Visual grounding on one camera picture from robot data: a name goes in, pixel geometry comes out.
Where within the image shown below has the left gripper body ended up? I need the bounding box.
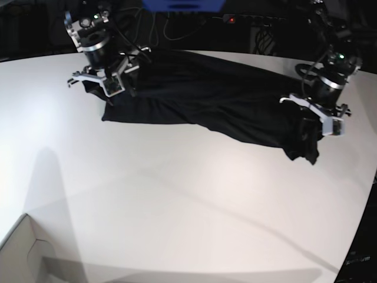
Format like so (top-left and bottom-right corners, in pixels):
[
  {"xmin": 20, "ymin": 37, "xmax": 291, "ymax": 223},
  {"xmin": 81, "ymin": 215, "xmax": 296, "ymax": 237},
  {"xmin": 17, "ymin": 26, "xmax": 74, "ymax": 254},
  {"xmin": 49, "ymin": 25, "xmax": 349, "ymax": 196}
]
[{"xmin": 279, "ymin": 93, "xmax": 352, "ymax": 127}]

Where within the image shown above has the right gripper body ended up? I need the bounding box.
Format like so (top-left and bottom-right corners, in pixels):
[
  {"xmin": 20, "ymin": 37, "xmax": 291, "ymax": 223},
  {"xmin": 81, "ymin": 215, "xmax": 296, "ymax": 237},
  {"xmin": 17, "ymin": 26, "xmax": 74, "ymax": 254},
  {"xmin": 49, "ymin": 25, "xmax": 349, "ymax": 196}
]
[{"xmin": 67, "ymin": 47, "xmax": 151, "ymax": 88}]

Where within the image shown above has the black t-shirt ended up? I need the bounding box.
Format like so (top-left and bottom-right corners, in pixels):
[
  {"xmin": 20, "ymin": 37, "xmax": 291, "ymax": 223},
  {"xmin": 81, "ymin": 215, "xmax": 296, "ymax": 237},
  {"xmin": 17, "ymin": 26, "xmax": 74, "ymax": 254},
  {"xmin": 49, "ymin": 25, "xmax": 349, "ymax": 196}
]
[{"xmin": 102, "ymin": 49, "xmax": 322, "ymax": 164}]

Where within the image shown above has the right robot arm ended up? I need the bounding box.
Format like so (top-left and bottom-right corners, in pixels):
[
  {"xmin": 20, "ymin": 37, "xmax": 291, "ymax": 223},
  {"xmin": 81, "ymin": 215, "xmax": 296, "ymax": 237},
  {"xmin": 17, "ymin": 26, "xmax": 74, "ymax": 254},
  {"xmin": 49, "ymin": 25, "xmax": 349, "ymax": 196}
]
[{"xmin": 64, "ymin": 1, "xmax": 151, "ymax": 101}]

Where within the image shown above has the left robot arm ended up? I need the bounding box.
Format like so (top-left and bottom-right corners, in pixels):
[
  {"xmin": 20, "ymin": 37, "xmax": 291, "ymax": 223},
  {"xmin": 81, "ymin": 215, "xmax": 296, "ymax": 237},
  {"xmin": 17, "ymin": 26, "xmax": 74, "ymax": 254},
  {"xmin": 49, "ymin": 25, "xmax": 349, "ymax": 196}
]
[{"xmin": 280, "ymin": 1, "xmax": 362, "ymax": 136}]

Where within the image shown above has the blue plastic bin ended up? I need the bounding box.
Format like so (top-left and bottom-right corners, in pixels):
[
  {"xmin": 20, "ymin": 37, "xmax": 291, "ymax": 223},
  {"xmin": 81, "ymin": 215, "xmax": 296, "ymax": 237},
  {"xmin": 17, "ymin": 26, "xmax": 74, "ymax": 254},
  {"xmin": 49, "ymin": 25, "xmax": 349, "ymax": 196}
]
[{"xmin": 142, "ymin": 0, "xmax": 225, "ymax": 12}]

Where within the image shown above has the black power strip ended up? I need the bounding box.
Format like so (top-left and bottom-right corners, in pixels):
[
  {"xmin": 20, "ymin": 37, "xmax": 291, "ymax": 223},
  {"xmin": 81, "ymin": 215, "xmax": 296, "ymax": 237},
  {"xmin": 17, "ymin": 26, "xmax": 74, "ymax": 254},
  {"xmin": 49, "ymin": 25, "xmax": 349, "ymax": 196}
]
[{"xmin": 222, "ymin": 14, "xmax": 286, "ymax": 27}]

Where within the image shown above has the white cardboard box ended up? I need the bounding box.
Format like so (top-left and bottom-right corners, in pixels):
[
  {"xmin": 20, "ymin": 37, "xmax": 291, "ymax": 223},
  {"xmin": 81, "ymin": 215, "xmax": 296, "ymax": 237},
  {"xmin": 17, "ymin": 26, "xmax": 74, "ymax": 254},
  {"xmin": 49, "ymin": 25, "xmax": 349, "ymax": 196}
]
[{"xmin": 0, "ymin": 213, "xmax": 89, "ymax": 283}]

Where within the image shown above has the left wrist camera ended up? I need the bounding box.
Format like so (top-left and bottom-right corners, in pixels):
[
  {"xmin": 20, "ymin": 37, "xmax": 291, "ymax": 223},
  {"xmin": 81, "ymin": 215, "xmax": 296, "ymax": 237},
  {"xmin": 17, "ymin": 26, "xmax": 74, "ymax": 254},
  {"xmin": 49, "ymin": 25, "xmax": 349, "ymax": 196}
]
[{"xmin": 322, "ymin": 117, "xmax": 345, "ymax": 136}]

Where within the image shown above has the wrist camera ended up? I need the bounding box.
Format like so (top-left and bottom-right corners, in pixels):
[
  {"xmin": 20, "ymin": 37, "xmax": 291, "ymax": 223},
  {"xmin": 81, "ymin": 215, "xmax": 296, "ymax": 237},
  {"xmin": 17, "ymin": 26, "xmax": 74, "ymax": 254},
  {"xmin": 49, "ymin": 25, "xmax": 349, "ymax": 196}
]
[
  {"xmin": 322, "ymin": 117, "xmax": 345, "ymax": 136},
  {"xmin": 103, "ymin": 77, "xmax": 124, "ymax": 97}
]

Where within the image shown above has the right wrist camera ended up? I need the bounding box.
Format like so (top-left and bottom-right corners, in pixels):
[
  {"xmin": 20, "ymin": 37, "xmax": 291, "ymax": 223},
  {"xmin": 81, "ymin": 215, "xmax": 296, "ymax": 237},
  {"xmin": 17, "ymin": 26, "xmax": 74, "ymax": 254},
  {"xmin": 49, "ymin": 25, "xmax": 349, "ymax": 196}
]
[{"xmin": 103, "ymin": 77, "xmax": 124, "ymax": 97}]

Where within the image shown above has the grey looped cable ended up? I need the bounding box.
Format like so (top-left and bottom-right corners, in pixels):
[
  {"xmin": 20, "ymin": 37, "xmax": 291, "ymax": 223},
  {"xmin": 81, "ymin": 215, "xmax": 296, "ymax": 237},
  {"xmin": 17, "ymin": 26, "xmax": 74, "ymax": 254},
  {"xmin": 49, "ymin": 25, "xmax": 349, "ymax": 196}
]
[{"xmin": 123, "ymin": 7, "xmax": 207, "ymax": 47}]

